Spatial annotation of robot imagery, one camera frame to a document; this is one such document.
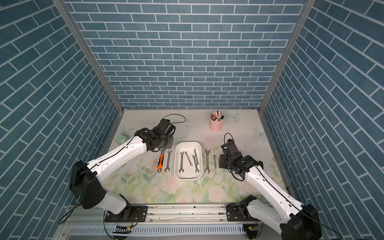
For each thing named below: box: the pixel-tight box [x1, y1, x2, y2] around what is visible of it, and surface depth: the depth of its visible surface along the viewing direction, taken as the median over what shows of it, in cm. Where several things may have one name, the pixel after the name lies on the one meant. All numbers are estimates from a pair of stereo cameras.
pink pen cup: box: [209, 113, 225, 132], surface depth 107 cm
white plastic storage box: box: [174, 141, 204, 181], surface depth 93 cm
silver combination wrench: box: [164, 150, 172, 173], surface depth 95 cm
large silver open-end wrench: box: [204, 148, 211, 174], surface depth 93 cm
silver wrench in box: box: [178, 151, 184, 174], surface depth 93 cm
